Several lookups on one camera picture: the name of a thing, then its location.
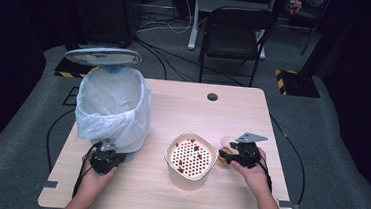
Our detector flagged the red food scraps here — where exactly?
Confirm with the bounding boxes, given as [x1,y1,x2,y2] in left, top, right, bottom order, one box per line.
[171,137,206,176]

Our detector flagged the black folding chair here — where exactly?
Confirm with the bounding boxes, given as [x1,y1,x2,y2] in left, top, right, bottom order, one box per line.
[196,4,277,89]

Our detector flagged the dark metal stand post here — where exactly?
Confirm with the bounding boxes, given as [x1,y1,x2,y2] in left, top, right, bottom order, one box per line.
[299,0,337,80]
[58,0,89,52]

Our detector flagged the black floor cables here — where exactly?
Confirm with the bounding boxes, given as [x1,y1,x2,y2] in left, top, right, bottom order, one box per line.
[129,36,246,87]

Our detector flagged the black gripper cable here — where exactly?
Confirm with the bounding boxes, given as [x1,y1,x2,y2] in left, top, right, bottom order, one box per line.
[41,107,102,202]
[253,112,312,209]

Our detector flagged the person's right hand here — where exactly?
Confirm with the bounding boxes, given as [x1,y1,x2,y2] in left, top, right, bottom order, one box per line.
[227,144,274,196]

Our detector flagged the grey table clamp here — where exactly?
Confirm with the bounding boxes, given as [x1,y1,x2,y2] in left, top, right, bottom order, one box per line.
[277,199,302,209]
[32,179,59,192]

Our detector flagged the cream strainer basket bowl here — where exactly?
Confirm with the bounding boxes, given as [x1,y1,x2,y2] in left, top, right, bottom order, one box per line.
[161,129,221,192]

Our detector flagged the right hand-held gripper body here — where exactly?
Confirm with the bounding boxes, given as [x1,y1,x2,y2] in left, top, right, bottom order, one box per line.
[232,130,269,171]

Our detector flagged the white plastic bin liner bag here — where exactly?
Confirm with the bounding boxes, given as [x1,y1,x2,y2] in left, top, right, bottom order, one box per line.
[72,63,156,156]

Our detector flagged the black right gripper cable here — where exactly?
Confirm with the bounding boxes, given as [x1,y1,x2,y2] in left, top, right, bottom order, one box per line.
[253,112,312,209]

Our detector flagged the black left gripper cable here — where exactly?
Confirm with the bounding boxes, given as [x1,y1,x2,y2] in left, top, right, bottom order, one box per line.
[41,107,102,202]

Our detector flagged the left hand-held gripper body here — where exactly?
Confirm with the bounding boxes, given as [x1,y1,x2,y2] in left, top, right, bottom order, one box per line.
[88,137,121,176]

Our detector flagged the white grey pedal trash bin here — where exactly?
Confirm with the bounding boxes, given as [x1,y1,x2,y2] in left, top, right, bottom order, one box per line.
[56,44,158,165]

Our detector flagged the white metal desk frame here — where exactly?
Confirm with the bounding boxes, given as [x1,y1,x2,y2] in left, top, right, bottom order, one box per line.
[186,0,279,61]

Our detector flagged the person's left hand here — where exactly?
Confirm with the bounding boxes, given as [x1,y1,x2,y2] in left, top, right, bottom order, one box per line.
[78,150,119,198]

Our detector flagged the white floor cables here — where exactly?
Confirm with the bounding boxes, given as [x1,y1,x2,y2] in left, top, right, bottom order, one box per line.
[135,0,196,38]

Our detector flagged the black base plate striped edge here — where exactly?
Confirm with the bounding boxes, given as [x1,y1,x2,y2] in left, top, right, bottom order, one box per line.
[273,68,323,99]
[53,50,106,81]

